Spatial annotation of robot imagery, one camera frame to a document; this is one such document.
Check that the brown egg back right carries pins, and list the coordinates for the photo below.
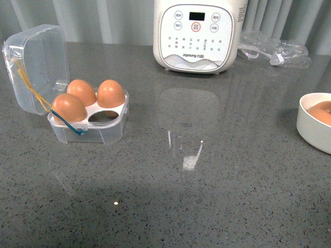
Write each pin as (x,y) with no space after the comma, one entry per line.
(110,94)

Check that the brown egg back left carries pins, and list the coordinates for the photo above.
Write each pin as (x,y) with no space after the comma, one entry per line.
(82,90)

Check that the brown egg front left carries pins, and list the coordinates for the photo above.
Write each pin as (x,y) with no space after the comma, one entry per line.
(69,107)

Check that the clear plastic egg box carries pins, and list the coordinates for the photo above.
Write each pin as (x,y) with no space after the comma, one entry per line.
(42,52)

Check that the brown egg in bowl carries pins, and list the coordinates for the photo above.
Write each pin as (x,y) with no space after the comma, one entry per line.
(321,112)

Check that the white Joyoung soy milk maker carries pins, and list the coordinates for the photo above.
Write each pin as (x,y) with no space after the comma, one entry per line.
(197,36)

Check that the clear plastic bag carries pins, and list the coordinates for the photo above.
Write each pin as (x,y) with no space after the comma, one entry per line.
(259,48)

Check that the white round bowl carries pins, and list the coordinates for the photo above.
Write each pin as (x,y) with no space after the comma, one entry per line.
(313,131)

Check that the yellow blue rubber band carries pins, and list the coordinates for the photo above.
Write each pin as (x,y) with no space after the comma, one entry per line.
(47,106)

